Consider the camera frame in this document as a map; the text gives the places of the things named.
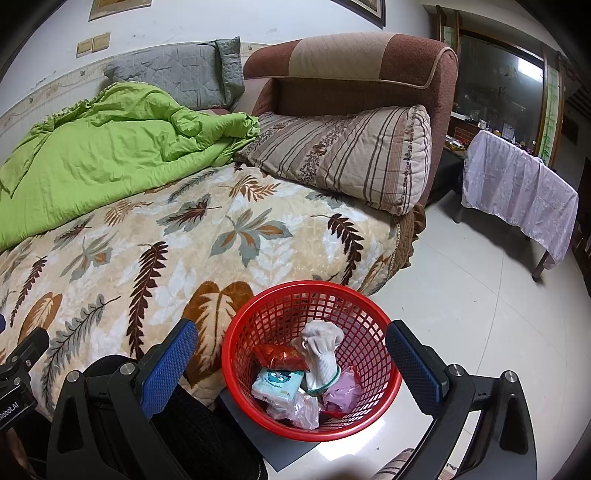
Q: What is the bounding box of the red plastic basket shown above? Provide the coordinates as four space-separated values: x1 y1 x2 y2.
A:
221 282 403 443

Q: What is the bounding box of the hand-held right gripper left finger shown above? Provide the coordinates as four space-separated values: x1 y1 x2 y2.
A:
46 318 199 480

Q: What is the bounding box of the striped pillow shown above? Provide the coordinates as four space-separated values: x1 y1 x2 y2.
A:
233 105 432 217

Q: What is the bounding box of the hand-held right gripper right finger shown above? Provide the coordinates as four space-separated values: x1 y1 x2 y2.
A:
385 319 539 480

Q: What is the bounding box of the dark framed wall picture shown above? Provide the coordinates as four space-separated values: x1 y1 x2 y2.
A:
330 0 386 29

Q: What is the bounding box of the grey quilted pillow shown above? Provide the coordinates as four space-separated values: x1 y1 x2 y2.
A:
104 37 245 112

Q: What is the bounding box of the dark grey floor mat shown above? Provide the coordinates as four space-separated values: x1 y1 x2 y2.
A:
217 388 324 472

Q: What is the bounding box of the lilac tablecloth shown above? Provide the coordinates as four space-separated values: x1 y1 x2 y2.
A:
462 129 580 268

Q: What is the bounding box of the wooden table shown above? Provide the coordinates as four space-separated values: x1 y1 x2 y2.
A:
455 203 550 283

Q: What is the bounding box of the mauve plastic bag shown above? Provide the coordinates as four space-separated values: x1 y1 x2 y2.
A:
321 367 363 414

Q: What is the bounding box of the green quilt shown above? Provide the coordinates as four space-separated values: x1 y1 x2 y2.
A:
0 82 262 252

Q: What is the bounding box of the leaf printed blanket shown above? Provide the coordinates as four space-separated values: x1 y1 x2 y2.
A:
0 164 428 409

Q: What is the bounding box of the clear plastic bag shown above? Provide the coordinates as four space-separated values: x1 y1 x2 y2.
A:
267 392 321 430

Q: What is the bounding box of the blue tissue pack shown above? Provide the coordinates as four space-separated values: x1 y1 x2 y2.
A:
250 367 305 402

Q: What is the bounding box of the white sock green trim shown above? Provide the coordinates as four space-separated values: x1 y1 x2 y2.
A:
290 320 345 395

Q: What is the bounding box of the dark wooden cabinet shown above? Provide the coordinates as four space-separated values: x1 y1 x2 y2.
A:
570 157 591 296

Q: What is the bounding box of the glass display cabinet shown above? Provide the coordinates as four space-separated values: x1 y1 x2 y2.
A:
455 28 561 158

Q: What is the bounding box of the brown sofa armrest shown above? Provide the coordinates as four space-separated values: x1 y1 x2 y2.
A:
242 32 460 206

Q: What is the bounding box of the red snack wrapper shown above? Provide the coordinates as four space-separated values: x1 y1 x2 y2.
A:
253 344 310 372

